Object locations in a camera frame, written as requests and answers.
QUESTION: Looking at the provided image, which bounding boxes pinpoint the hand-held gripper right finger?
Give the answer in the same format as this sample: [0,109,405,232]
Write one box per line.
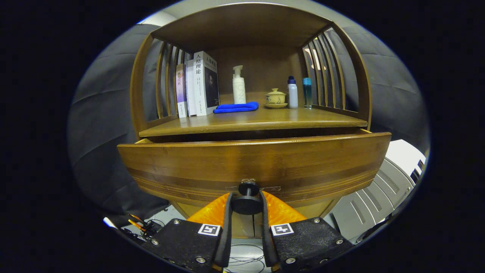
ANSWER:
[260,191,355,272]

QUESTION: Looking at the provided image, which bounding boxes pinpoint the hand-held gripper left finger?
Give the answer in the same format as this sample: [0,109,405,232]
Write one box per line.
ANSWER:
[142,192,233,273]

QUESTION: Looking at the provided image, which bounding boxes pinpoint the wooden drawer with black knob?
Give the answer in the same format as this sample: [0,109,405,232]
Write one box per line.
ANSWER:
[117,129,392,215]

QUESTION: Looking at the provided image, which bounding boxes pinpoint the wooden countertop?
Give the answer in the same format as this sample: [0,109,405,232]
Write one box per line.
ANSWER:
[138,107,368,138]

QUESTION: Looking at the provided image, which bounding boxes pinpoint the wooden cabinet with slatted sides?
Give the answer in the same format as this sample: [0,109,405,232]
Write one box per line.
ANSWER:
[130,2,372,239]

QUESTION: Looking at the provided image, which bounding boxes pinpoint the white and grey appliance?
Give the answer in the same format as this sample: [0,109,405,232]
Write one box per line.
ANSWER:
[330,139,427,245]

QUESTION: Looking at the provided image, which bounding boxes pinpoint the folded blue cloth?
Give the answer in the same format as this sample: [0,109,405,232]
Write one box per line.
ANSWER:
[213,101,260,114]

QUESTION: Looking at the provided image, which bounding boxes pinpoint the yellow lidded teacup with saucer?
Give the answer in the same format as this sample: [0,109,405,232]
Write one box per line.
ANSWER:
[264,88,288,109]

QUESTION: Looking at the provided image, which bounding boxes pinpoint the white bottle with blue cap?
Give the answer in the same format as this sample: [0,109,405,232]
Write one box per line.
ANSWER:
[287,76,299,109]

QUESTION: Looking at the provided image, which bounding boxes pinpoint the clear blue bottle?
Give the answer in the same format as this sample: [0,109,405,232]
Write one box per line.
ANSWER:
[302,77,312,110]

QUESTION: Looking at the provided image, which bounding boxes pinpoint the white pump bottle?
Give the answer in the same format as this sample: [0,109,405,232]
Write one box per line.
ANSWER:
[232,65,247,104]

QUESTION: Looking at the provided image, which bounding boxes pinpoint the thin white book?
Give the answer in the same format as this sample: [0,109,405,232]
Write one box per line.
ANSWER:
[186,59,197,116]

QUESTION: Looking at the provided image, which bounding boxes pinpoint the book with purple spine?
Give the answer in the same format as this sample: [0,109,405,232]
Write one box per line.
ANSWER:
[176,63,188,118]

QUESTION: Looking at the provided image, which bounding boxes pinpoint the white book with portrait cover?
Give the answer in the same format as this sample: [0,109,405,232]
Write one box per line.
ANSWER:
[194,51,220,116]

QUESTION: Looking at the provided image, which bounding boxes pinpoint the thin floor cables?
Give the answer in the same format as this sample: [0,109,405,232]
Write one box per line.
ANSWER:
[227,245,268,273]

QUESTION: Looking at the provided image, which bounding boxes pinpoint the orange and black cable bundle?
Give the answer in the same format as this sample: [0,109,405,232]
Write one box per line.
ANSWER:
[127,213,169,237]

